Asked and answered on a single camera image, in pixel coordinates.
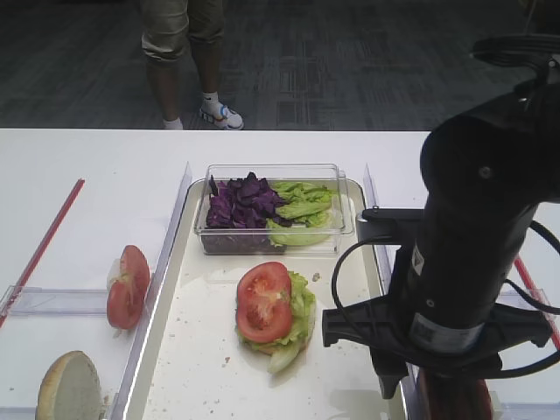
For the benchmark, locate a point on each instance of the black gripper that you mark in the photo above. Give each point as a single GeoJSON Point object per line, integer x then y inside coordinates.
{"type": "Point", "coordinates": [373, 323]}

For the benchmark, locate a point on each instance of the green lettuce in container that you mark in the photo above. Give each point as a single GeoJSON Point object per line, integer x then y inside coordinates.
{"type": "Point", "coordinates": [304, 205]}

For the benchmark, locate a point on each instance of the purple cabbage pieces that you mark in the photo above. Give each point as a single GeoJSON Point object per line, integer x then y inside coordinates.
{"type": "Point", "coordinates": [247, 202]}

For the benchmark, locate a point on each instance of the red strip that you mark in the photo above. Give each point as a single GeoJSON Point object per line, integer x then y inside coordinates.
{"type": "Point", "coordinates": [40, 249]}
{"type": "Point", "coordinates": [538, 295]}

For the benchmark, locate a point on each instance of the left clear divider rail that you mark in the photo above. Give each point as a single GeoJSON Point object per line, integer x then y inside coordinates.
{"type": "Point", "coordinates": [120, 407]}

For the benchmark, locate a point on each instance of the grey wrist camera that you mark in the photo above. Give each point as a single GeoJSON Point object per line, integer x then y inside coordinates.
{"type": "Point", "coordinates": [388, 226]}

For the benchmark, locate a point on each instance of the tomato slice on burger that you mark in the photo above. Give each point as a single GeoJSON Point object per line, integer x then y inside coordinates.
{"type": "Point", "coordinates": [263, 298]}

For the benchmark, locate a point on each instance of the upright bottom bun half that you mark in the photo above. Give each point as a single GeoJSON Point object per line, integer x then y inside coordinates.
{"type": "Point", "coordinates": [70, 389]}

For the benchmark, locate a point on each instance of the upright tomato slice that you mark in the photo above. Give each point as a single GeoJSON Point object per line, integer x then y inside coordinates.
{"type": "Point", "coordinates": [128, 290]}

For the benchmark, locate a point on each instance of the right red strip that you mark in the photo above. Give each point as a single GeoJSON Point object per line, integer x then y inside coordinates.
{"type": "Point", "coordinates": [538, 295]}

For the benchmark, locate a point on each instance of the lettuce leaf on burger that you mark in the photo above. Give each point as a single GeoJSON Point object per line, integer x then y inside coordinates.
{"type": "Point", "coordinates": [280, 360]}

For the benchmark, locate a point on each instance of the clear tomato holder rail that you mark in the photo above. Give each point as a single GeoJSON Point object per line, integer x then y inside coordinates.
{"type": "Point", "coordinates": [23, 301]}

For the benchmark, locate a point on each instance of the white metal tray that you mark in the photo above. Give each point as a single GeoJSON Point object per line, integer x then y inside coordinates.
{"type": "Point", "coordinates": [203, 370]}

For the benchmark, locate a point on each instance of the left red strip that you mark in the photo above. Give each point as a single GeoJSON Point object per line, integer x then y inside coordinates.
{"type": "Point", "coordinates": [40, 249]}

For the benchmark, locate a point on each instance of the clear plastic salad container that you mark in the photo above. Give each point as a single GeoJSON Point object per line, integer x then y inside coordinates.
{"type": "Point", "coordinates": [245, 241]}

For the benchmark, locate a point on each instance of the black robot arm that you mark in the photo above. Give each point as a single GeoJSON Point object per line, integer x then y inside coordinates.
{"type": "Point", "coordinates": [486, 171]}

